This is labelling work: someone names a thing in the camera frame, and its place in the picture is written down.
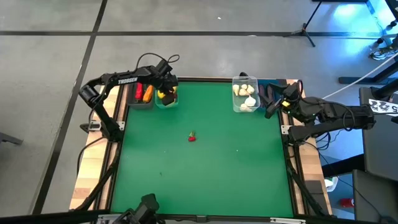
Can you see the large red pepper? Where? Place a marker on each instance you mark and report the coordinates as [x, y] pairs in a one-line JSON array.
[[139, 91]]

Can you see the orange carrot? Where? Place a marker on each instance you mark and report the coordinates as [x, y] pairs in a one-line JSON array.
[[148, 93]]

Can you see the black cabinet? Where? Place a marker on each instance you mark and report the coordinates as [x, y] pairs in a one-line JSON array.
[[373, 199]]

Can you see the black stand leg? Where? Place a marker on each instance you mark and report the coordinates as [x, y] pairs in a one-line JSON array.
[[367, 77]]

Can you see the white cup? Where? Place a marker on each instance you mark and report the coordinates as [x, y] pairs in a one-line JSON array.
[[331, 183]]

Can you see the small red object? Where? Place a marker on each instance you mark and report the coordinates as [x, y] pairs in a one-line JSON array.
[[346, 203]]

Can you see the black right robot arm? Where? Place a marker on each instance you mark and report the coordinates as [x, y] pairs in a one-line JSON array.
[[335, 113]]

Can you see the green table mat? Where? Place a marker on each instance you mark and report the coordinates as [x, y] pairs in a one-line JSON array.
[[217, 171]]

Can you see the clear plastic bin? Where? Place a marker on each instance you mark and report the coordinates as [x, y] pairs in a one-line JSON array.
[[237, 104]]

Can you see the black table frame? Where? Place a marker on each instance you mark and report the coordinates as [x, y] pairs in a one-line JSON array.
[[202, 79]]

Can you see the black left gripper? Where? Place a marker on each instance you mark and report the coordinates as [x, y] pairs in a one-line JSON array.
[[169, 83]]

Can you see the black desk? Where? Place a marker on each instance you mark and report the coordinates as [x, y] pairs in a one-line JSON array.
[[381, 146]]

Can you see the blue plastic bin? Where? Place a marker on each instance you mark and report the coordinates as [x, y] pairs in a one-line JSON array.
[[262, 81]]

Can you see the small red pepper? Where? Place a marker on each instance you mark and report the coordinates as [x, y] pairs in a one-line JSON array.
[[192, 139]]

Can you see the black clamp knob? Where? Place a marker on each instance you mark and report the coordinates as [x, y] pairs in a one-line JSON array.
[[243, 74]]

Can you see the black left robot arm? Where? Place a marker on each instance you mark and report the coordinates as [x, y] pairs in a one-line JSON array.
[[127, 81]]

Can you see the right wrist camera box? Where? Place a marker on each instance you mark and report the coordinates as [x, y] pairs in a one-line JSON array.
[[293, 88]]

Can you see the white sneaker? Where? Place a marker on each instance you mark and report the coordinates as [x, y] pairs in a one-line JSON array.
[[383, 54]]

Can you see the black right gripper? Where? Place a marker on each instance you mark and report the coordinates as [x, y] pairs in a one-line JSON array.
[[289, 99]]

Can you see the teal plastic bin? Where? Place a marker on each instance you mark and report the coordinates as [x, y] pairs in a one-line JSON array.
[[161, 104]]

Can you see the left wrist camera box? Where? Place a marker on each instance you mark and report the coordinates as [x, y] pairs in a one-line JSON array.
[[164, 66]]

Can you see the white garlic clove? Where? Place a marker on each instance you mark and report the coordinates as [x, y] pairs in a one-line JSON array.
[[236, 89], [245, 108], [242, 92], [250, 89], [244, 86]]

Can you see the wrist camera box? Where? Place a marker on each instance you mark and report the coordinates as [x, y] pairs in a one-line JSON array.
[[164, 66], [293, 88]]

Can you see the grey floor stand foot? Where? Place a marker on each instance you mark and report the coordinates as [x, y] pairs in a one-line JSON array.
[[11, 138]]

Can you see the black tripod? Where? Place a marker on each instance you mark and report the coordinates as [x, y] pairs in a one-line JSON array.
[[312, 15]]

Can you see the white marker tag paper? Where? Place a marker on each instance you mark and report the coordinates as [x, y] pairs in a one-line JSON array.
[[384, 106]]

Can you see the silver corner bracket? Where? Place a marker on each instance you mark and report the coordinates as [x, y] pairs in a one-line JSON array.
[[285, 129], [121, 125]]

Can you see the black angular object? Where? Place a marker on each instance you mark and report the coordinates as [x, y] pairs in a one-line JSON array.
[[143, 208]]

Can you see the round white garlic bulb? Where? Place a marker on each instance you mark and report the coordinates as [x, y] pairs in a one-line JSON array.
[[250, 101]]

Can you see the dark grey plastic bin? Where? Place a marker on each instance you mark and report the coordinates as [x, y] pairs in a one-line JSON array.
[[136, 104]]

